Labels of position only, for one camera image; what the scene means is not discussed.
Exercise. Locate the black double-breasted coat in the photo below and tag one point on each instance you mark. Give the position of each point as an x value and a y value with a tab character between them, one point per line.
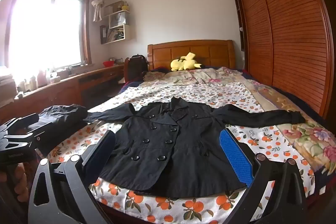
172	149

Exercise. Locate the floral blanket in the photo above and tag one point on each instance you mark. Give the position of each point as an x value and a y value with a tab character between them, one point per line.
300	125

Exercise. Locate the black backpack on chair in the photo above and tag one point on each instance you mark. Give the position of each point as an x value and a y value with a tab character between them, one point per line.
134	67

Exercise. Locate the orange print bed sheet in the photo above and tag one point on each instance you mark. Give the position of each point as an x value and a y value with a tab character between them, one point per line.
154	209

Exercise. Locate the folded black garment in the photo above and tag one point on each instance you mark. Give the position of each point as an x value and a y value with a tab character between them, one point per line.
63	120

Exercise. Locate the person's left hand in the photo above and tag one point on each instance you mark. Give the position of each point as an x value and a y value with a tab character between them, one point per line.
21	189

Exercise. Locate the yellow Pikachu plush toy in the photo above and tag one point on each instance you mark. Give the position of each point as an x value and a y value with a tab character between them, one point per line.
185	63

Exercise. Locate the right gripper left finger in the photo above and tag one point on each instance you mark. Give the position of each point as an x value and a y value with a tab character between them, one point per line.
60	191

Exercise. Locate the red bowl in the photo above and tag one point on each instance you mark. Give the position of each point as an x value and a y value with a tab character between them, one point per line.
108	63

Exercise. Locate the window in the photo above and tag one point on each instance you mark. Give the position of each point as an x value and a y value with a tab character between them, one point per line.
43	34

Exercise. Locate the wooden desk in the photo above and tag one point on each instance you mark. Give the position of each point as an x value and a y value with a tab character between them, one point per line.
79	89

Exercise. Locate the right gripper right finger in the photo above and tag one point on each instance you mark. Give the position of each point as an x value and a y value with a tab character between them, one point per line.
287	201

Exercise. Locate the tied white curtain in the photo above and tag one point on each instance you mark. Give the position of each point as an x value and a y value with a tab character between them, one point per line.
99	2

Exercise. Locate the white wall shelf unit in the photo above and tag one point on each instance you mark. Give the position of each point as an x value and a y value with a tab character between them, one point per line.
115	23

